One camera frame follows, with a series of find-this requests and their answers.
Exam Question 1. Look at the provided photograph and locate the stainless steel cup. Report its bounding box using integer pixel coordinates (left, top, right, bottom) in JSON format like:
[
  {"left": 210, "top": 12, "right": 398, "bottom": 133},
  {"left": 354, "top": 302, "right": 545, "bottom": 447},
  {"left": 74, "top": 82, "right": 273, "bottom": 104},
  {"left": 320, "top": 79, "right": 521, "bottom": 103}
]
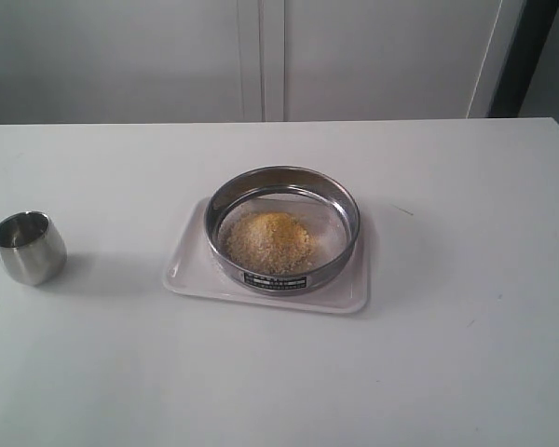
[{"left": 0, "top": 210, "right": 67, "bottom": 286}]

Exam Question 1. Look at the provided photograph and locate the round steel sieve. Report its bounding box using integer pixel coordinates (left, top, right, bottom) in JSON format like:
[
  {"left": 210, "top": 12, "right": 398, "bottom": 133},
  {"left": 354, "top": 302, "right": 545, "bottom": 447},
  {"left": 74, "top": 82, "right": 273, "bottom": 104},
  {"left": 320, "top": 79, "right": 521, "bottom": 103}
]
[{"left": 204, "top": 166, "right": 362, "bottom": 296}]

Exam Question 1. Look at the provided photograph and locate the white plastic tray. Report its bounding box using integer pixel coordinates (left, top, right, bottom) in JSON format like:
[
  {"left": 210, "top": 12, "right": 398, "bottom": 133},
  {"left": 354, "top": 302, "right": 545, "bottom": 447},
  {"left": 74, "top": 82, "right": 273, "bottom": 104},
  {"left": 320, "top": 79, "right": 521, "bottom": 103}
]
[{"left": 163, "top": 196, "right": 370, "bottom": 315}]

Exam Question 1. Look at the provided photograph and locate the yellow grain powder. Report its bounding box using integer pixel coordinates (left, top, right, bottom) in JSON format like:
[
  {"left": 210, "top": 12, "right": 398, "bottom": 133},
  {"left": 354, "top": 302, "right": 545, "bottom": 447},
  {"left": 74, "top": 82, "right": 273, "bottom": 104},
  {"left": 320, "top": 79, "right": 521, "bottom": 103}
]
[{"left": 225, "top": 211, "right": 314, "bottom": 276}]

